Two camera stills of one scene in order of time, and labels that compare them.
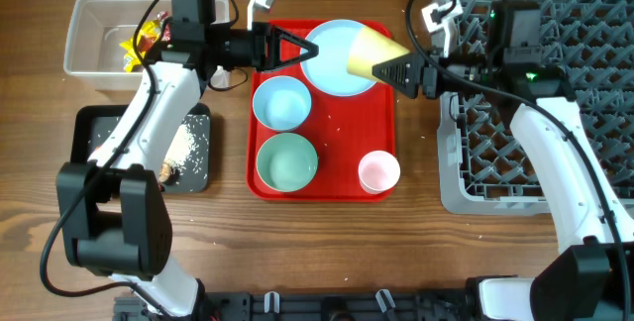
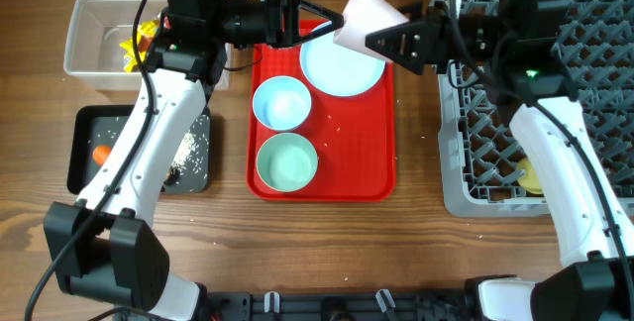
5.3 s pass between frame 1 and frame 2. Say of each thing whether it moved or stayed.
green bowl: stayed
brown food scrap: stayed
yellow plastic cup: moved
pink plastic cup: moved
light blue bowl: stayed
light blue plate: stayed
